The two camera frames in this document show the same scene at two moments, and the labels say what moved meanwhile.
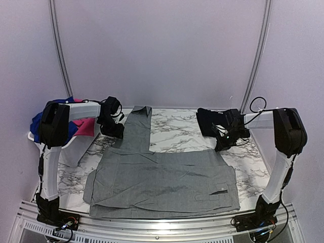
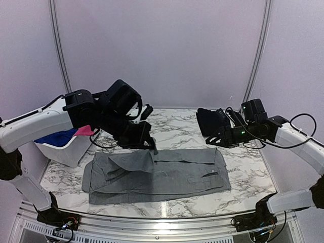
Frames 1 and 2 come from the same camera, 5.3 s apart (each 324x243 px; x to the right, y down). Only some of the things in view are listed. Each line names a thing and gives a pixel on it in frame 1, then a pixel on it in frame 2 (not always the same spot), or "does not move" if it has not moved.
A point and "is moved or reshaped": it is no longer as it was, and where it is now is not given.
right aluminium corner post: (259, 58) does not move
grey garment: (140, 184) is moved or reshaped
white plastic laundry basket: (75, 151) does not move
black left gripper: (117, 133) -> (138, 142)
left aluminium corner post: (60, 49) does not move
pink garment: (85, 126) does not move
